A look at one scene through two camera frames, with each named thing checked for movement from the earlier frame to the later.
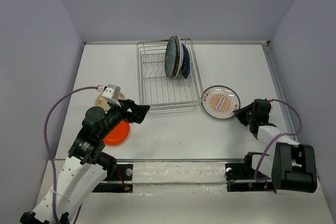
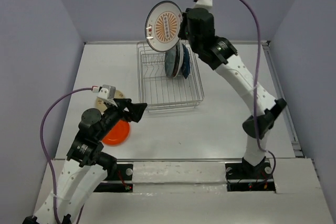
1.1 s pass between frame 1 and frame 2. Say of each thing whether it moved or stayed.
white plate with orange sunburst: moved
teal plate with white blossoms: stayed
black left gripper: stayed
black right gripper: moved
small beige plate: stayed
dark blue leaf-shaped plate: stayed
